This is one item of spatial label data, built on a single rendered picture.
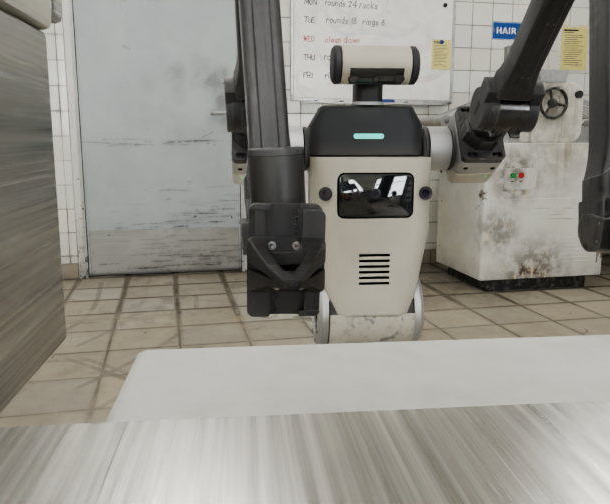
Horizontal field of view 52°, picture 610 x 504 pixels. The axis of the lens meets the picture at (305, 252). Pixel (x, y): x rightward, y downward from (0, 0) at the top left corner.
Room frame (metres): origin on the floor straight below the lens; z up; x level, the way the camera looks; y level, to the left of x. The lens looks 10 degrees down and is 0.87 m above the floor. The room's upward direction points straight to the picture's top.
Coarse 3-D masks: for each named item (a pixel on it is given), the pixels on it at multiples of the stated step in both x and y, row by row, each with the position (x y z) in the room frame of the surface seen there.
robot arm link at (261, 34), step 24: (240, 0) 0.75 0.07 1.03; (264, 0) 0.75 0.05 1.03; (240, 24) 0.76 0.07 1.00; (264, 24) 0.74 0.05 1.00; (264, 48) 0.73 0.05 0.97; (264, 72) 0.73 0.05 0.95; (264, 96) 0.72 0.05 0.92; (264, 120) 0.72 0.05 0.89; (264, 144) 0.71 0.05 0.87; (288, 144) 0.72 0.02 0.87
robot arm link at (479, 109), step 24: (552, 0) 0.97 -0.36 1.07; (528, 24) 1.02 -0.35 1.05; (552, 24) 0.99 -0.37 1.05; (528, 48) 1.03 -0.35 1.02; (504, 72) 1.09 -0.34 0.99; (528, 72) 1.06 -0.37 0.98; (480, 96) 1.14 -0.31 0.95; (504, 96) 1.10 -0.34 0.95; (528, 96) 1.10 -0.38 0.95; (480, 120) 1.13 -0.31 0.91; (528, 120) 1.13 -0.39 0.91
